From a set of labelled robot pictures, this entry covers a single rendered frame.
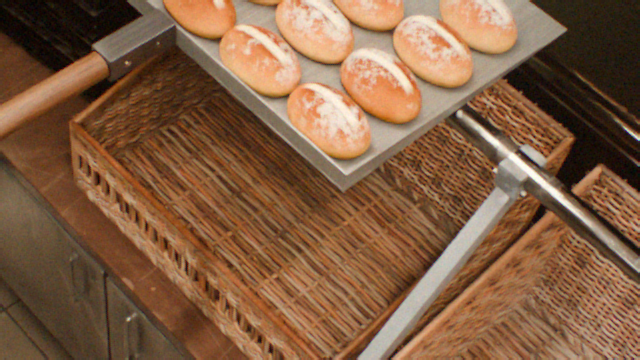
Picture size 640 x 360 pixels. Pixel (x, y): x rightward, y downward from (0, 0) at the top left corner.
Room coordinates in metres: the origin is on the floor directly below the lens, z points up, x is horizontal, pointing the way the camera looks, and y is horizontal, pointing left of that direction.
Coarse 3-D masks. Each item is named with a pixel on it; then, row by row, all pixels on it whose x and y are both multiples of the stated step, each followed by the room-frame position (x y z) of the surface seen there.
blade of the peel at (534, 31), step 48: (144, 0) 0.99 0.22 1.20; (240, 0) 1.03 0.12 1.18; (432, 0) 1.08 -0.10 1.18; (528, 0) 1.11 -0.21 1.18; (192, 48) 0.94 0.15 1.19; (384, 48) 0.99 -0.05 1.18; (528, 48) 1.03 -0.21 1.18; (240, 96) 0.89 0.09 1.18; (288, 96) 0.90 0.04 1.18; (432, 96) 0.93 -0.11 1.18; (384, 144) 0.86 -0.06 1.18
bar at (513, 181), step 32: (480, 128) 0.90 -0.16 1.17; (512, 160) 0.87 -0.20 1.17; (544, 160) 0.88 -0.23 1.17; (512, 192) 0.85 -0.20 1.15; (544, 192) 0.84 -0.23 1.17; (480, 224) 0.83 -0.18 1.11; (576, 224) 0.80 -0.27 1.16; (608, 224) 0.80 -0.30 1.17; (448, 256) 0.80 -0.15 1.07; (608, 256) 0.77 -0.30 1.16; (416, 288) 0.78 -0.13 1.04; (416, 320) 0.76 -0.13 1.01; (384, 352) 0.73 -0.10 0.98
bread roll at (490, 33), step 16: (448, 0) 1.05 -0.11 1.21; (464, 0) 1.04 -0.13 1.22; (480, 0) 1.04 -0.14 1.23; (496, 0) 1.04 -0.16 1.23; (448, 16) 1.03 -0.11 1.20; (464, 16) 1.03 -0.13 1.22; (480, 16) 1.02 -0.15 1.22; (496, 16) 1.02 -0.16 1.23; (512, 16) 1.04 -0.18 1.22; (464, 32) 1.01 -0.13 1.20; (480, 32) 1.01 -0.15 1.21; (496, 32) 1.01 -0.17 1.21; (512, 32) 1.02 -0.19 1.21; (480, 48) 1.01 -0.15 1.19; (496, 48) 1.00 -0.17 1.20
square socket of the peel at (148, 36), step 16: (144, 16) 0.95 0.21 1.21; (160, 16) 0.96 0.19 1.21; (128, 32) 0.93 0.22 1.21; (144, 32) 0.93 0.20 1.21; (160, 32) 0.94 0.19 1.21; (96, 48) 0.90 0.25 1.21; (112, 48) 0.90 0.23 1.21; (128, 48) 0.91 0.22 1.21; (144, 48) 0.92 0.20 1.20; (160, 48) 0.93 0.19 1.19; (112, 64) 0.88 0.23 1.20; (128, 64) 0.90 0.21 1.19; (112, 80) 0.88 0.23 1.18
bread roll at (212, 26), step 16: (176, 0) 0.98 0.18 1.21; (192, 0) 0.98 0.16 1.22; (208, 0) 0.98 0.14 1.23; (224, 0) 0.99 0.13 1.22; (176, 16) 0.97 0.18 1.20; (192, 16) 0.97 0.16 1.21; (208, 16) 0.97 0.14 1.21; (224, 16) 0.97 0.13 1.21; (192, 32) 0.96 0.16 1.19; (208, 32) 0.96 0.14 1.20; (224, 32) 0.96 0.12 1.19
